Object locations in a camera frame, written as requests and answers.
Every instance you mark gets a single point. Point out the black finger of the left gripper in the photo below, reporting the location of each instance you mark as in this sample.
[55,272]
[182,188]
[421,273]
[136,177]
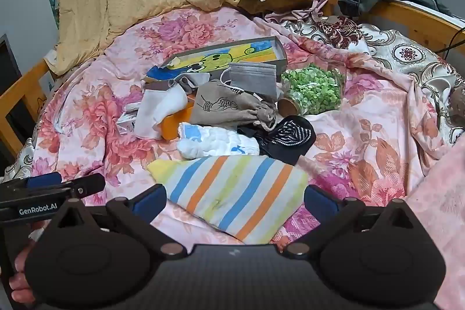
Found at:
[85,186]

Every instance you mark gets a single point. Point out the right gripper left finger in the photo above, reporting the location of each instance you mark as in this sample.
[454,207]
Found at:
[133,217]

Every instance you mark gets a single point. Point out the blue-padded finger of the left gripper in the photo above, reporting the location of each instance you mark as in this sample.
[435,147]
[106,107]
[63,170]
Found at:
[46,180]

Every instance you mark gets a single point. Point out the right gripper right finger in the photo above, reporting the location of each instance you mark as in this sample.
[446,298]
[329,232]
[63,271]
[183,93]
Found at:
[334,217]

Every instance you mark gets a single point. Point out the striped pastel towel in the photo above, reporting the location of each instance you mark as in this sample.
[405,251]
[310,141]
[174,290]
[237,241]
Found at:
[247,197]

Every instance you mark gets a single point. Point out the black dotted sock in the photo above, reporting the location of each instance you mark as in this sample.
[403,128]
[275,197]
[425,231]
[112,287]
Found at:
[287,142]

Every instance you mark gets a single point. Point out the white blue baby cloth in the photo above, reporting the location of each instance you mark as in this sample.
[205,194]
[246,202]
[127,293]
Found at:
[197,142]

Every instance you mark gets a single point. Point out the white cloth bandage roll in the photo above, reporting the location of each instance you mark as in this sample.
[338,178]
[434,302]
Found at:
[155,106]

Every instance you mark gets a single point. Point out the beige drawstring linen pouch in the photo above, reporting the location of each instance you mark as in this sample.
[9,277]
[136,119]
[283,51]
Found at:
[218,105]

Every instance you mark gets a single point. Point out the grey cloth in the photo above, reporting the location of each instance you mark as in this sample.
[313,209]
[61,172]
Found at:
[190,81]

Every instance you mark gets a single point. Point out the grey face mask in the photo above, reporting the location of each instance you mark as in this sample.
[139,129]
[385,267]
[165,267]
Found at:
[257,78]

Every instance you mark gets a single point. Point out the person's left hand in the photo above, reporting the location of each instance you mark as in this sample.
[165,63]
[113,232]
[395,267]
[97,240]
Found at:
[24,240]

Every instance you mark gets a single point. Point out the pink floral bedsheet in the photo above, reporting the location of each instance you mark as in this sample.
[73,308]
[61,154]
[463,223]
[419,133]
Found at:
[377,146]

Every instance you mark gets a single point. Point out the white medicine box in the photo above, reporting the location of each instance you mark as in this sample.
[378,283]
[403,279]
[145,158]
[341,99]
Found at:
[126,122]

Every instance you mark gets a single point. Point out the grey tray with cartoon towel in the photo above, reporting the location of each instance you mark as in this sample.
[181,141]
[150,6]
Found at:
[215,59]

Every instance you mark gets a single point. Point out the white brocade patterned blanket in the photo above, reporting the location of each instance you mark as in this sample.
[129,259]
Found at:
[437,78]

